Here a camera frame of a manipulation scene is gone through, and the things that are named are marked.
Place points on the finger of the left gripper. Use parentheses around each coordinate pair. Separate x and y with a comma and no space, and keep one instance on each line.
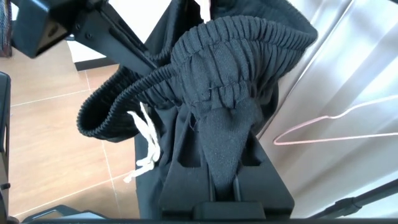
(115,43)

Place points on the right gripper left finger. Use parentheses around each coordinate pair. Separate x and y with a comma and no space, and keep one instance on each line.
(183,186)

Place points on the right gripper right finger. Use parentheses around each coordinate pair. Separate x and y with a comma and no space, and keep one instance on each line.
(267,186)

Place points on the black shorts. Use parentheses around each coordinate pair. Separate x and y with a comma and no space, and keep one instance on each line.
(217,62)

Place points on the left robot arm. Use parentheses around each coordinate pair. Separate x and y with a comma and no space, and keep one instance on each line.
(4,28)

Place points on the pink clothes hanger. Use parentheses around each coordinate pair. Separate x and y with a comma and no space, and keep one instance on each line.
(326,140)

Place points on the black clothes rack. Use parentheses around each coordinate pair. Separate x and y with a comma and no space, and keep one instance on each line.
(351,203)

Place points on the beige curtain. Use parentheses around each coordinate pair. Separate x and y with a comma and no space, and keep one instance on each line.
(342,46)

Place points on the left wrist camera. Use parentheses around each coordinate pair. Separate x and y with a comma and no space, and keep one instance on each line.
(34,25)

